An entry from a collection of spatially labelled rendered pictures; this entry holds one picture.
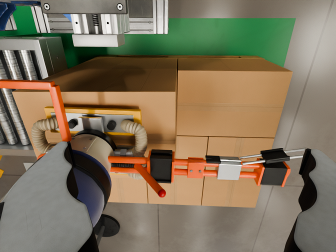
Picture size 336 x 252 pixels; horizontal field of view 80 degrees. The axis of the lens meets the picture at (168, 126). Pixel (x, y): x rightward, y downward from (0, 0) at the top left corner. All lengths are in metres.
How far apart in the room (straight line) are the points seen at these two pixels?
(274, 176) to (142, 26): 1.12
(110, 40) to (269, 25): 1.30
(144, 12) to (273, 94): 0.91
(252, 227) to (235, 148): 1.65
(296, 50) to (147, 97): 1.36
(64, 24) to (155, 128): 1.03
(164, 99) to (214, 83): 0.47
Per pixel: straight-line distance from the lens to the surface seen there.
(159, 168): 0.65
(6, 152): 1.68
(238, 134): 1.29
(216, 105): 1.18
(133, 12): 1.45
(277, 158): 0.68
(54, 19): 1.61
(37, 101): 0.90
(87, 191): 0.53
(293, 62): 1.87
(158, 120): 0.76
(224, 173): 0.68
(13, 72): 1.43
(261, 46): 1.75
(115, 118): 0.72
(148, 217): 2.64
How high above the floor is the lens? 1.63
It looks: 63 degrees down
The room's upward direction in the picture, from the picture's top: 174 degrees counter-clockwise
